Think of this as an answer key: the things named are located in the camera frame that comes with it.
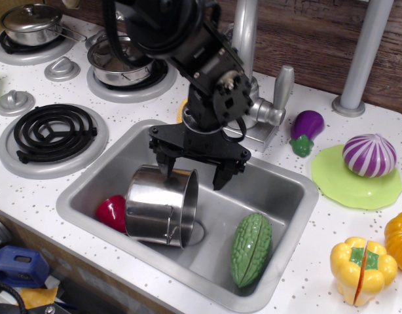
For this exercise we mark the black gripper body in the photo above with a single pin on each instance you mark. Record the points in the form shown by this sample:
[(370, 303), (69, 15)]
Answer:
[(210, 148)]

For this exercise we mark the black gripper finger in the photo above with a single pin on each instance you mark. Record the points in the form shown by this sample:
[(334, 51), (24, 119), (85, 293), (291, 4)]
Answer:
[(223, 174), (166, 161)]

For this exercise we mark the stainless steel pot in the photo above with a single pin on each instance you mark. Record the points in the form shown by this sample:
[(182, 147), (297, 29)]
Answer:
[(162, 209)]

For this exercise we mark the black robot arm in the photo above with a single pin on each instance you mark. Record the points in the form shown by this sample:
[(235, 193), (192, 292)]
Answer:
[(185, 34)]

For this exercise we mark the silver metal sink basin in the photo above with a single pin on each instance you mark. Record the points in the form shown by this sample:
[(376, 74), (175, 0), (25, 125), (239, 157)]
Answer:
[(285, 198)]

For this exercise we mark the lidded steel pot middle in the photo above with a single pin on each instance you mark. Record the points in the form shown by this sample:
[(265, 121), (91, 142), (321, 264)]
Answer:
[(111, 71)]

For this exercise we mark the yellow toy corn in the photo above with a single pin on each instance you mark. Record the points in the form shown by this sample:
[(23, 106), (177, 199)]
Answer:
[(179, 116)]

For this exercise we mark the silver toy faucet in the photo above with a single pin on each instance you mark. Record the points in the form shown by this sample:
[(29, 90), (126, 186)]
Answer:
[(265, 117)]

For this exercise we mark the red toy pepper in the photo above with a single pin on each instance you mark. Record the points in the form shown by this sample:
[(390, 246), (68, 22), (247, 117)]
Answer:
[(111, 212)]

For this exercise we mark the green toy bitter gourd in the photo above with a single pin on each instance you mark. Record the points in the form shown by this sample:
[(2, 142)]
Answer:
[(250, 249)]

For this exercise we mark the purple toy eggplant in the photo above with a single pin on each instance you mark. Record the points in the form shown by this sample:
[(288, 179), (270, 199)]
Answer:
[(306, 127)]

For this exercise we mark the light green plastic plate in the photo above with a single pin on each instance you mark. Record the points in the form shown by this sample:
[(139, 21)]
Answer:
[(340, 184)]

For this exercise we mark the black coil front burner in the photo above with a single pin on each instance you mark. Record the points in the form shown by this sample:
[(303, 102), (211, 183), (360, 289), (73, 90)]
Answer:
[(53, 141)]

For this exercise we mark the grey stove knob rear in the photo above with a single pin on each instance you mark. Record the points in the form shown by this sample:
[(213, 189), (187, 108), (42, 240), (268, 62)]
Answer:
[(92, 40)]

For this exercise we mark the grey stove knob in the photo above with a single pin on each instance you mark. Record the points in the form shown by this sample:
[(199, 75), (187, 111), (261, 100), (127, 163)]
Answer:
[(15, 103), (92, 40), (62, 70)]

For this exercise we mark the grey stove knob upper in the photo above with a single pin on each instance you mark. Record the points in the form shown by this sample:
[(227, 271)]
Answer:
[(62, 70)]

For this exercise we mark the grey vertical pole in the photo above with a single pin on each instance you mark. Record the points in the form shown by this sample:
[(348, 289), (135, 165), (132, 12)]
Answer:
[(350, 103)]

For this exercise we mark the purple striped toy onion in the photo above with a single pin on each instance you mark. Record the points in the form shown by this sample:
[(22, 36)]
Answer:
[(369, 155)]

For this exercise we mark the grey stove knob lower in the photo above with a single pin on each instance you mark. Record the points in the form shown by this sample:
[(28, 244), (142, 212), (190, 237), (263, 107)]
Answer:
[(15, 103)]

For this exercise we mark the yellow toy bell pepper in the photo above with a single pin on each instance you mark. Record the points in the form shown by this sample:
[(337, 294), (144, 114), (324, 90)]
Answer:
[(362, 269)]

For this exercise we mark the blue clamp tool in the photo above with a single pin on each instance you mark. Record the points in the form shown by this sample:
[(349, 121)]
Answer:
[(20, 267)]

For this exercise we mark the orange toy pumpkin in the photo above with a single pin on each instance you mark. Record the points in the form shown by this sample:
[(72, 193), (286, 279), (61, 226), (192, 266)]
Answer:
[(393, 239)]

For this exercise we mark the lidded steel saucepan back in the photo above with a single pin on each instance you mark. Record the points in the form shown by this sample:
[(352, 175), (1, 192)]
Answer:
[(36, 25)]

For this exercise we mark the yellow sponge piece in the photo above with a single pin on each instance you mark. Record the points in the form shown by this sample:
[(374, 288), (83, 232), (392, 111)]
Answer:
[(37, 297)]

